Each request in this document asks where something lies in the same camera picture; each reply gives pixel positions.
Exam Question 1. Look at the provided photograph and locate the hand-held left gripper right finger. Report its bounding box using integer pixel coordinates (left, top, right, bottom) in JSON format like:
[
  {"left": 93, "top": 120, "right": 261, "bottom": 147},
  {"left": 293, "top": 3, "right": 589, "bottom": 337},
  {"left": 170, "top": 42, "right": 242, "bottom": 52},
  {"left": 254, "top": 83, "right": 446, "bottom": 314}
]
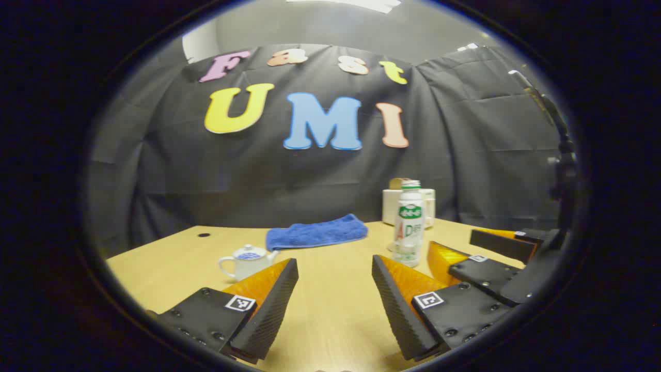
[{"left": 372, "top": 254, "right": 513, "bottom": 362}]

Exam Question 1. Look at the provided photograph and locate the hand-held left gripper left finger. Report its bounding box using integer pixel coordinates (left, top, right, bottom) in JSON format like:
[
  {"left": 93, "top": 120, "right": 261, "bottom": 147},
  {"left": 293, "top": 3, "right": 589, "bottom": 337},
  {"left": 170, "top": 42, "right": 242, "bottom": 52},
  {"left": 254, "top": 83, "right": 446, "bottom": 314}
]
[{"left": 147, "top": 258, "right": 299, "bottom": 365}]

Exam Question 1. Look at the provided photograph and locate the white water bottle green label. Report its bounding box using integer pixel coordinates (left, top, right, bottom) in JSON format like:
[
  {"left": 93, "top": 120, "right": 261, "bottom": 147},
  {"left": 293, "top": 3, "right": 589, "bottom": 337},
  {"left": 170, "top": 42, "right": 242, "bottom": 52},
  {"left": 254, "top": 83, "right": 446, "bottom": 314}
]
[{"left": 391, "top": 179, "right": 426, "bottom": 268}]

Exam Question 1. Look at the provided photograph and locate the black backdrop cloth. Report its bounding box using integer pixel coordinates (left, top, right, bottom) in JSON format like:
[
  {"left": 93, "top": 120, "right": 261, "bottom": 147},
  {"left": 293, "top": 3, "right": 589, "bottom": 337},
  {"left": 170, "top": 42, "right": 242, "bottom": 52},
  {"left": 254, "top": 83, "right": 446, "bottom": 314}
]
[{"left": 85, "top": 44, "right": 569, "bottom": 259}]

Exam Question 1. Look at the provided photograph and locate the white toaster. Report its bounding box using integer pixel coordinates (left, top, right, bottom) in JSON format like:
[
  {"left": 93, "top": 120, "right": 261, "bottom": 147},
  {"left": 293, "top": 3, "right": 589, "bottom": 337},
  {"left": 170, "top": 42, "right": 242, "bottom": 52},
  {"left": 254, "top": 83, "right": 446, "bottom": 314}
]
[{"left": 382, "top": 189, "right": 436, "bottom": 228}]

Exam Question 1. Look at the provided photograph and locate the blue towel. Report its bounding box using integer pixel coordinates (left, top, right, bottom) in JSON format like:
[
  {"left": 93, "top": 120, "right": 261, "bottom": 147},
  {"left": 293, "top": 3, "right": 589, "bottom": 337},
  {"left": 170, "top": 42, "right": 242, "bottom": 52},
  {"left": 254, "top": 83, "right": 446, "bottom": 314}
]
[{"left": 265, "top": 214, "right": 369, "bottom": 252}]

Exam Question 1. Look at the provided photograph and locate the ceiling light panel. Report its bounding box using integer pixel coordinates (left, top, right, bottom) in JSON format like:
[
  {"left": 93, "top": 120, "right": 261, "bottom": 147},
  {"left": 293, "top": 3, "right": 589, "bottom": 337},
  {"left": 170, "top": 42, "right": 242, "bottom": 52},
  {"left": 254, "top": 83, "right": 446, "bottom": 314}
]
[{"left": 287, "top": 0, "right": 401, "bottom": 13}]

